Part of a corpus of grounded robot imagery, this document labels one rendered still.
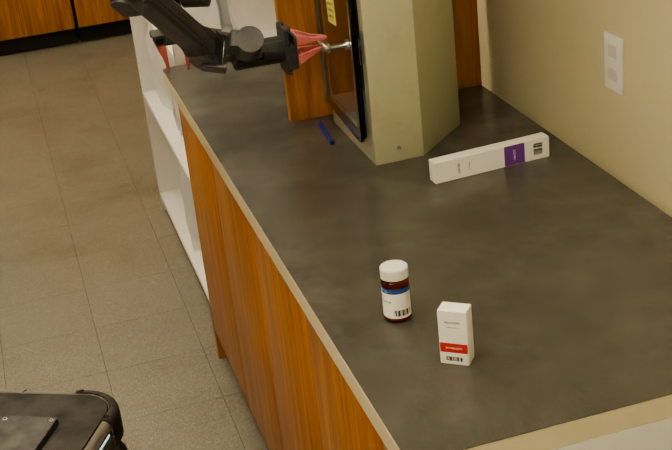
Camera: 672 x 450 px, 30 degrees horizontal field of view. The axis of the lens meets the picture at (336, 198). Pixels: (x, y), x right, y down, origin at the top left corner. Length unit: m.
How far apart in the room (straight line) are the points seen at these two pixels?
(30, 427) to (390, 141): 1.21
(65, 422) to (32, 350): 0.92
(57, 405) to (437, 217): 1.35
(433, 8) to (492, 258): 0.68
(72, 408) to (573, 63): 1.56
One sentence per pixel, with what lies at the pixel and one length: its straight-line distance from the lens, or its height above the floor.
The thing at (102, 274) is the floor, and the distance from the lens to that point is 4.60.
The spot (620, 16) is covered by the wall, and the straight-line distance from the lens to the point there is 2.49.
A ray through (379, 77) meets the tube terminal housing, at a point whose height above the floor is 1.13.
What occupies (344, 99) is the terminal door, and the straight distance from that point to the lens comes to 2.75.
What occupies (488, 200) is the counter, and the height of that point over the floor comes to 0.94.
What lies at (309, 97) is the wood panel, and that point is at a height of 0.99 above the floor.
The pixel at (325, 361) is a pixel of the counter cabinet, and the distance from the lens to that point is 2.27.
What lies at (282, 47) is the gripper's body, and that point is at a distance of 2.63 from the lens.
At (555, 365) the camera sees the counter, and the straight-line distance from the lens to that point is 1.92.
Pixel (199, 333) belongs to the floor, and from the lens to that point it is 4.08.
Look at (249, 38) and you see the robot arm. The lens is 2.56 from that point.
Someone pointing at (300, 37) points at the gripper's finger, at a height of 1.23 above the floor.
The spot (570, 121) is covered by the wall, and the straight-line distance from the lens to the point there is 2.77.
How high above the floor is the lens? 1.94
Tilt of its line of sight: 23 degrees down
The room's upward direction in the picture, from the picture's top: 6 degrees counter-clockwise
